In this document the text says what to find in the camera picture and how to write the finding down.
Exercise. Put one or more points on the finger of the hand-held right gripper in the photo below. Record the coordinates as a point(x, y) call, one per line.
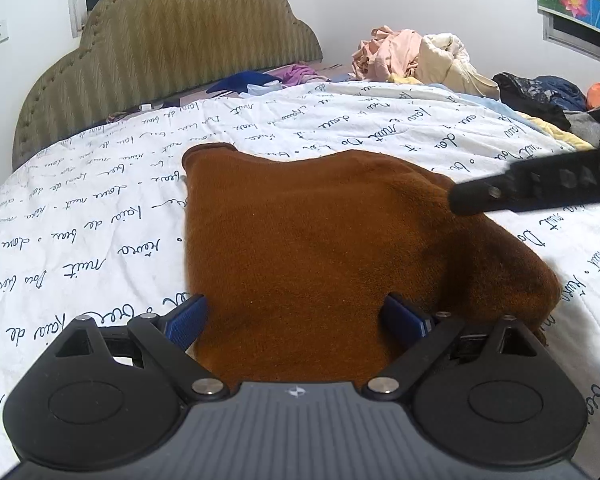
point(480, 195)

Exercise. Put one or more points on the pinkish bed sheet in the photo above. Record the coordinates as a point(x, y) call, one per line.
point(190, 97)

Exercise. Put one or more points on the dark patterned jacket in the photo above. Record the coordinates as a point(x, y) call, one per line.
point(540, 97)

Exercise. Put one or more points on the dark blue cloth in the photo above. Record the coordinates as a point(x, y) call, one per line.
point(240, 82)

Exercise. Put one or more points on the white printed blanket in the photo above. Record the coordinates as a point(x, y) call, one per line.
point(80, 210)

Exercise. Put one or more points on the grey cloth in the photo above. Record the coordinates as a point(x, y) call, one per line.
point(587, 127)

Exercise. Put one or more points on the yellow cloth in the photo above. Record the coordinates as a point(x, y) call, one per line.
point(405, 80)

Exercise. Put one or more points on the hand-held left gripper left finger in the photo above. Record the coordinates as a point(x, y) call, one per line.
point(185, 322)

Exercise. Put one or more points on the cream padded jacket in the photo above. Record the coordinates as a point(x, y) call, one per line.
point(450, 62)

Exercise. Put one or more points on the grey framed window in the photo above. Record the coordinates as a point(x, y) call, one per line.
point(575, 37)

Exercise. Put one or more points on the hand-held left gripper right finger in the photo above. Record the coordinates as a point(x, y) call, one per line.
point(402, 321)

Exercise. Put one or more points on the brown knit sweater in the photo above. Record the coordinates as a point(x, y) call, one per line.
point(305, 250)

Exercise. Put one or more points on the purple cloth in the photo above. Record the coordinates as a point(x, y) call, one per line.
point(295, 74)

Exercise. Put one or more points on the olive upholstered headboard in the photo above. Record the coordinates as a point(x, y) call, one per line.
point(180, 45)

